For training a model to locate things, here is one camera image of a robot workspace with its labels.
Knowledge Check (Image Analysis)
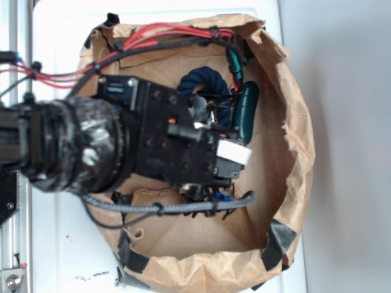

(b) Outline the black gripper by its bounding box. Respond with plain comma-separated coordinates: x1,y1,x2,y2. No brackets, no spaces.
97,74,221,187

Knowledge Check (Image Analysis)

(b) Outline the white paper piece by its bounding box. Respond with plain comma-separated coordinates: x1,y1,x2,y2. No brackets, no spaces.
216,140,252,165

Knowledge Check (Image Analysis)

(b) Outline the black taped robot arm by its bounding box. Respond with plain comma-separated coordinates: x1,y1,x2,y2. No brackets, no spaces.
1,76,219,194

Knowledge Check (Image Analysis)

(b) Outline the dark green toy cucumber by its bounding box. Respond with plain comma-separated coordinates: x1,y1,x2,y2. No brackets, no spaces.
232,81,260,145

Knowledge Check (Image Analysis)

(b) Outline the brown paper bag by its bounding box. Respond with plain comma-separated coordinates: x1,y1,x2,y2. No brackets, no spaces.
98,14,315,292

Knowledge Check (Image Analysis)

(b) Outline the dark blue rope ring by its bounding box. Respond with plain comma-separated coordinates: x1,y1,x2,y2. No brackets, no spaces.
177,67,233,126

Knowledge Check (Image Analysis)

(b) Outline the grey braided cable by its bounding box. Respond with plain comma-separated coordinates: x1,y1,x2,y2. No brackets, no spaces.
81,190,258,216

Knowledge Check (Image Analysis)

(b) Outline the red wire bundle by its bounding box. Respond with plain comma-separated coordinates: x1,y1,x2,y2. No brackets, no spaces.
0,23,245,91

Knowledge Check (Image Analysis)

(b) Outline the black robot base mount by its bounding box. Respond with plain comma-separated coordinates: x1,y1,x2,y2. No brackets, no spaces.
0,169,18,227

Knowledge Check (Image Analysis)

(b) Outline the aluminium frame rail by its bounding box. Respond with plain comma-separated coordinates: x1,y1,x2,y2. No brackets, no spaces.
1,1,34,292

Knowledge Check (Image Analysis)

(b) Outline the aluminium corner bracket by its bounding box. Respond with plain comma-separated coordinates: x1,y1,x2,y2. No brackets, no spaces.
1,268,27,293

